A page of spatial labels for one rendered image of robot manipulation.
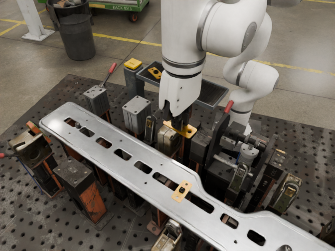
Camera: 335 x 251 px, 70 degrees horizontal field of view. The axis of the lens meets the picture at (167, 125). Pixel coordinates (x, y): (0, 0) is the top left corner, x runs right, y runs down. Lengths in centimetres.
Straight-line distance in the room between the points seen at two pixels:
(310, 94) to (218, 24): 291
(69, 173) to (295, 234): 75
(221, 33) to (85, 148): 76
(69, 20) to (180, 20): 296
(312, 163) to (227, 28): 119
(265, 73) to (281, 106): 189
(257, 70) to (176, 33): 68
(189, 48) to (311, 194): 108
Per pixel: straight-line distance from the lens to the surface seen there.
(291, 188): 83
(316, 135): 165
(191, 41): 41
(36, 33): 447
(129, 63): 113
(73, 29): 338
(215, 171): 95
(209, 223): 81
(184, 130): 60
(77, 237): 117
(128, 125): 102
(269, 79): 105
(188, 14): 40
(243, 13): 39
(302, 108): 301
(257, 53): 96
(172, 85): 47
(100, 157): 96
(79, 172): 91
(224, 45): 39
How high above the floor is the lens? 174
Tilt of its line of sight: 46 degrees down
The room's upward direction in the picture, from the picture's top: straight up
